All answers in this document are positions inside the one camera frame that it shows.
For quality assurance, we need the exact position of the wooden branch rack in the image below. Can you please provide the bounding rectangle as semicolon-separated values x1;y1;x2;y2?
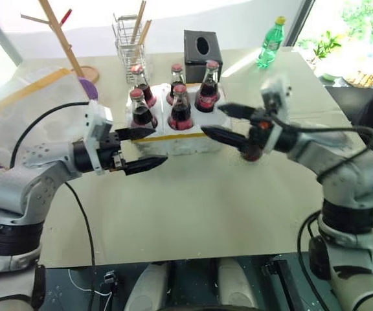
20;0;101;84

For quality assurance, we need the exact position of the black table frame bar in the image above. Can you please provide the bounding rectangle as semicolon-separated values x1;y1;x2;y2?
260;255;308;311

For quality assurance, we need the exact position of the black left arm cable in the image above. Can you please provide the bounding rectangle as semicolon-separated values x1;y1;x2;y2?
9;101;96;311

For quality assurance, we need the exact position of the thin white wire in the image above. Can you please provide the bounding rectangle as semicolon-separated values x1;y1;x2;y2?
67;268;113;297

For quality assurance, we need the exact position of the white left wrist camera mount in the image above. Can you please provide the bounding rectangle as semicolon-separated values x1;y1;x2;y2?
83;100;114;176

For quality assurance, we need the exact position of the glass cola bottle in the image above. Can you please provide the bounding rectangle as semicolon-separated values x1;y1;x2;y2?
240;144;264;163
169;63;187;106
194;60;221;113
130;88;159;129
130;64;157;108
167;84;194;132

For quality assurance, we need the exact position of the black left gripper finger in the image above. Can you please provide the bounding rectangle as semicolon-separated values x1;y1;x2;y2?
115;126;157;142
123;156;169;176

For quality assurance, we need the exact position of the small black clip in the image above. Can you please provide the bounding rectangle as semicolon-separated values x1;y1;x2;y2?
103;270;118;286

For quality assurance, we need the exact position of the metal wire holder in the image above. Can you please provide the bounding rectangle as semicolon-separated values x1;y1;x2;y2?
111;14;149;86

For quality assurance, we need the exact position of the purple round mat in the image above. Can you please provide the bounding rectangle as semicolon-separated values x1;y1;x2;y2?
0;76;98;173

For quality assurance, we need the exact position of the green plastic soda bottle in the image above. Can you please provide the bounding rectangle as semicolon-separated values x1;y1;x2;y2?
256;16;288;69

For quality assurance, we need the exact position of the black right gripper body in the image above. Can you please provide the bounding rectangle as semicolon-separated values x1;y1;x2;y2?
243;108;277;154

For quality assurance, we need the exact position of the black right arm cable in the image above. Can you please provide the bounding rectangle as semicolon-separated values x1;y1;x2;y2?
269;109;373;182

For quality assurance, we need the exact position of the green potted plant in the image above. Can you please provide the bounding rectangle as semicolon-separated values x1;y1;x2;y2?
308;30;342;71

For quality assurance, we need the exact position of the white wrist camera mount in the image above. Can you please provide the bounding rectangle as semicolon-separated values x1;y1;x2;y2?
259;76;293;153
83;100;114;176

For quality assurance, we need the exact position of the black tissue box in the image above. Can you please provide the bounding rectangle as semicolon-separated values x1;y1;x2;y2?
183;29;224;84

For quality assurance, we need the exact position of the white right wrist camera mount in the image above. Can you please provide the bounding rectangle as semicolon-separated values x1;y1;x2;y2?
259;76;293;153

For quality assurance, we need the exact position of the grey rounded shape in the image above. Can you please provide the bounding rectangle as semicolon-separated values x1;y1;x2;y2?
124;261;172;311
216;258;262;311

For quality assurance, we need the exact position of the wooden chopstick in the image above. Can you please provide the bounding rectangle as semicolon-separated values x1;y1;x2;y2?
130;0;148;43
138;19;153;50

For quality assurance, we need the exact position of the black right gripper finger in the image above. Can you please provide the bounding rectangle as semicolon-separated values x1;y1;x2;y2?
201;125;249;152
218;103;256;121

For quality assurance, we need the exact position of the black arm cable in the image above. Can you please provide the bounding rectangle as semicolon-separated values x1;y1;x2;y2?
269;109;373;182
9;101;96;311

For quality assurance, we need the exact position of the red marker pen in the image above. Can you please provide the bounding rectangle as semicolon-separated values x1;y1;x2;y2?
60;8;74;25

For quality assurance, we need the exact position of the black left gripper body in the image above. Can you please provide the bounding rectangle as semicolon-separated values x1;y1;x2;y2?
97;131;124;172

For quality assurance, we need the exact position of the black cable at right shoulder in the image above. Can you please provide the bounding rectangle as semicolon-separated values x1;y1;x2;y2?
296;209;324;283

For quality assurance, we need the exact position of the woven basket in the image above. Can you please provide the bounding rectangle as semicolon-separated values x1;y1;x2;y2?
343;63;373;89

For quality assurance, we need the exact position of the white foam crate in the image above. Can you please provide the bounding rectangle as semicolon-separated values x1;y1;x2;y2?
126;82;232;157

